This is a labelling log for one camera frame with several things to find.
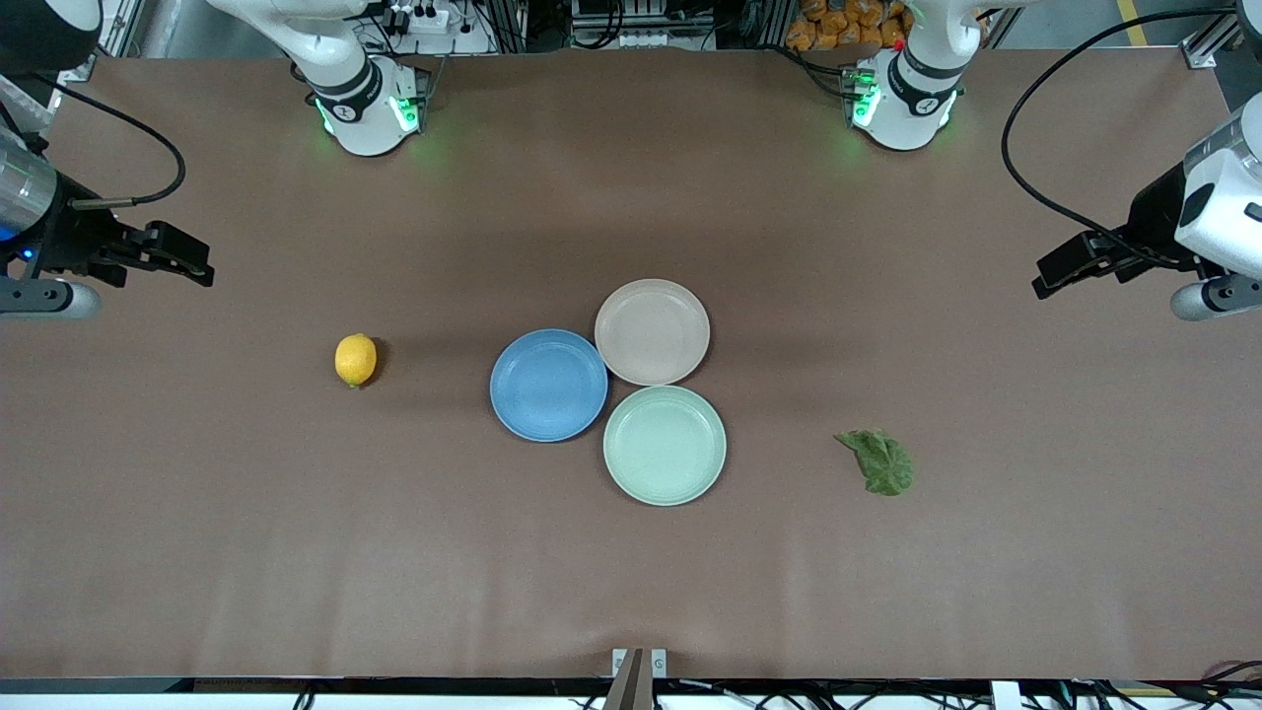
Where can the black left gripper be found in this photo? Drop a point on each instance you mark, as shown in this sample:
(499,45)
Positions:
(1152,219)

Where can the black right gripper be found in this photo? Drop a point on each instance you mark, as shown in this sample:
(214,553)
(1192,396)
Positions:
(71,240)

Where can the yellow lemon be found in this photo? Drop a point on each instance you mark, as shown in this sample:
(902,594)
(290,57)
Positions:
(355,360)

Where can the green lettuce leaf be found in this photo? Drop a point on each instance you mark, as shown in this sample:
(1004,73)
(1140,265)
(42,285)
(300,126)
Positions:
(882,463)

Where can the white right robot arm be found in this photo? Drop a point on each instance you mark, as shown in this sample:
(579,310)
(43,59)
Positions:
(357,94)

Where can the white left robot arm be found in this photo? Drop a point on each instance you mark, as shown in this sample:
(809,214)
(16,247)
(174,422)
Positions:
(912,94)

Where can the orange snack bag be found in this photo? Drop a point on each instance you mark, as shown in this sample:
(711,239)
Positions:
(848,28)

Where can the white power strip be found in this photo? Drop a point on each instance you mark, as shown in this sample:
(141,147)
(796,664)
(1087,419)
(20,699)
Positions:
(424,18)

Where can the blue plate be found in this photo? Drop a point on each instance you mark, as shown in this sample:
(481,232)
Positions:
(549,385)

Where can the beige plate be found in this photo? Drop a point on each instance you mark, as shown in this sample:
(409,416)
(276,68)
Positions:
(651,330)

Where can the pale green plate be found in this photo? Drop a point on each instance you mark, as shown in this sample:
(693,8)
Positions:
(665,446)

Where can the aluminium frame profile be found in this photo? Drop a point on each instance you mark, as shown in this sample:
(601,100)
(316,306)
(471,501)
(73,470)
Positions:
(1211,44)

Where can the small metal table bracket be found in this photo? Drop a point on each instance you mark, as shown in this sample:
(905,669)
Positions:
(660,663)

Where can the brown wedge post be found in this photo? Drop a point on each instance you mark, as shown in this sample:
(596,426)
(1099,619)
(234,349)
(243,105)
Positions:
(631,690)

